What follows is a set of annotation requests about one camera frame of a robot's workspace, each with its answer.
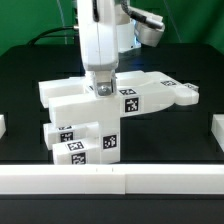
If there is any black cable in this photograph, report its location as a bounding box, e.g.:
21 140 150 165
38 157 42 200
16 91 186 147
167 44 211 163
26 25 79 46

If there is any white front rail bar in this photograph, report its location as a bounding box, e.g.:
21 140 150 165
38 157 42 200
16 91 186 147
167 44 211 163
0 164 224 195

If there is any white chair back frame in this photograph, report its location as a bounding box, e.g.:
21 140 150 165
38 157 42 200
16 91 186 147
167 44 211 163
39 71 199 128

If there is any white block right edge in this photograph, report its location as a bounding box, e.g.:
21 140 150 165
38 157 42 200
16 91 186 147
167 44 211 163
211 114 224 152

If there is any white tagged cube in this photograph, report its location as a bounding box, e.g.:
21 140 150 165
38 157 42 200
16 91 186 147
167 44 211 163
183 83 199 92
85 71 97 94

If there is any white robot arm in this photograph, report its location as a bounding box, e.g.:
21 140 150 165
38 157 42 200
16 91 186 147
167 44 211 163
77 0 165 97

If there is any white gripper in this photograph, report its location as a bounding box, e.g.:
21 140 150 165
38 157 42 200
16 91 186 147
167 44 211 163
77 0 119 97

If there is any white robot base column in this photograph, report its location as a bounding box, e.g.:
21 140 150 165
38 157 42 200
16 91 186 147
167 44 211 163
116 14 141 53

